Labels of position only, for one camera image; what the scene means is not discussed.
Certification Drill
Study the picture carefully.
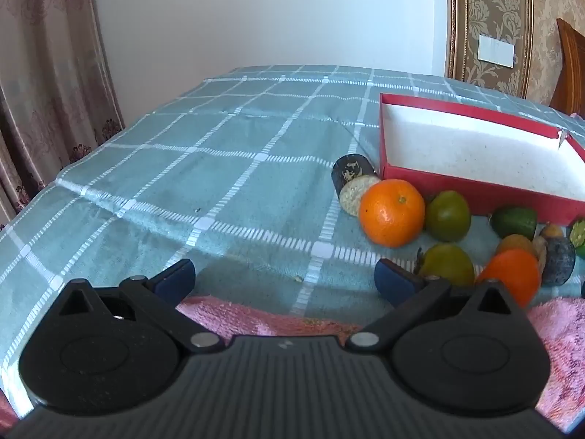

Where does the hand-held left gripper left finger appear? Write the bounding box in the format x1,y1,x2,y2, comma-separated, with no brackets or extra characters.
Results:
58,258,226,354

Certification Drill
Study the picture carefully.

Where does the patterned brown curtain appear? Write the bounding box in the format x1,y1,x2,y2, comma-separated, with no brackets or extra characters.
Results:
0,0,126,232

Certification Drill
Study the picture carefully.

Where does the dark sugarcane piece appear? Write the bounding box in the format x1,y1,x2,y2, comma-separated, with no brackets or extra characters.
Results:
535,236,577,286
332,154,382,217

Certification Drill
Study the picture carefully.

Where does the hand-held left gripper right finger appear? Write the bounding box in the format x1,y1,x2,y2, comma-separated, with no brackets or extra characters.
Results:
345,258,528,354

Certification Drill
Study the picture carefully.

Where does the small orange tangerine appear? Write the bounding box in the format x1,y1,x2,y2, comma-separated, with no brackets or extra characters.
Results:
474,249,542,308

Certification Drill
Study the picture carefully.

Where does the teal plaid blanket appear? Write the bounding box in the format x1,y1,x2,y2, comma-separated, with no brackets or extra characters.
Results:
0,65,585,421

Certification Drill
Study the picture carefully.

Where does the pink towel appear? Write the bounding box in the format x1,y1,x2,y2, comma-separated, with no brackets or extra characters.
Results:
176,295,585,433

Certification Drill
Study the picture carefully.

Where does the wooden headboard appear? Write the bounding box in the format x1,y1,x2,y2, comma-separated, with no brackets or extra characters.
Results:
550,18,585,115

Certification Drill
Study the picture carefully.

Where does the large orange tangerine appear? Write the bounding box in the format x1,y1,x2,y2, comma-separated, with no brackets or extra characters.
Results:
359,179,426,248

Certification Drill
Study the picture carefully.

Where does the red cardboard box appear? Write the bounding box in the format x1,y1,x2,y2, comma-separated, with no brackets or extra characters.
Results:
378,93,585,227

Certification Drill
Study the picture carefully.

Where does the green tomato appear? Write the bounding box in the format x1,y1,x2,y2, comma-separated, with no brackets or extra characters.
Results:
425,191,472,243
419,243,475,288

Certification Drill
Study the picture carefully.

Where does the white wall switch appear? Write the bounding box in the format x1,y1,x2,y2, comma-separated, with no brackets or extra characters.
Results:
478,34,516,67

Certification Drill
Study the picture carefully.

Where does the gold wall moulding frame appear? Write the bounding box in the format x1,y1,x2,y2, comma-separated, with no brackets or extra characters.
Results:
445,0,535,99

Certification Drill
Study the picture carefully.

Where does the green cucumber piece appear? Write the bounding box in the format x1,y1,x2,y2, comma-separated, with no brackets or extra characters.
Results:
570,219,585,259
490,207,539,241

